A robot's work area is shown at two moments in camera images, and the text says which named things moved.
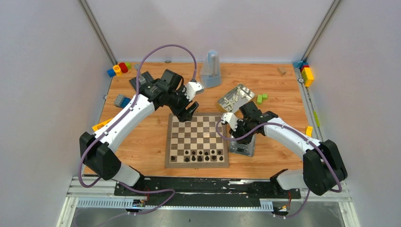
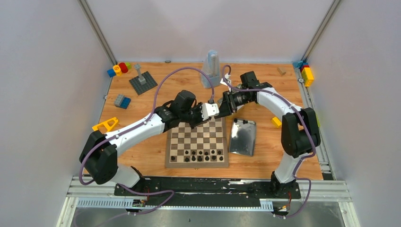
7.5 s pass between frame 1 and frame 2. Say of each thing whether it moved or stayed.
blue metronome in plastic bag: stayed
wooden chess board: stayed
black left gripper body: moved
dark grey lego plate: stayed
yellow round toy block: stayed
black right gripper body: moved
